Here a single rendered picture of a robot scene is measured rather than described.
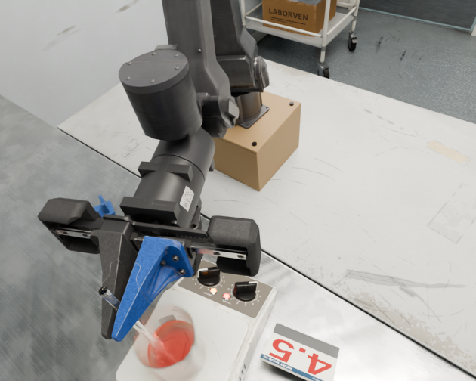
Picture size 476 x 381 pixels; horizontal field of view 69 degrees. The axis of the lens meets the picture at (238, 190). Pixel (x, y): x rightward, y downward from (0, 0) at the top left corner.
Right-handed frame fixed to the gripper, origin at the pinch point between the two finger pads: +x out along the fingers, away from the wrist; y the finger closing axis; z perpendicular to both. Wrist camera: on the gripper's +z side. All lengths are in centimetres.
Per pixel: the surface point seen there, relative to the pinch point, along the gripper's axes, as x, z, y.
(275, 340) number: -5.1, 24.4, -10.5
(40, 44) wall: -112, 44, 104
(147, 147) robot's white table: -41, 26, 22
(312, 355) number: -4.0, 24.5, -15.4
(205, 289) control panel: -8.8, 19.9, -0.5
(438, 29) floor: -271, 117, -98
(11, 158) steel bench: -34, 26, 52
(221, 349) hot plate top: -1.0, 17.0, -4.9
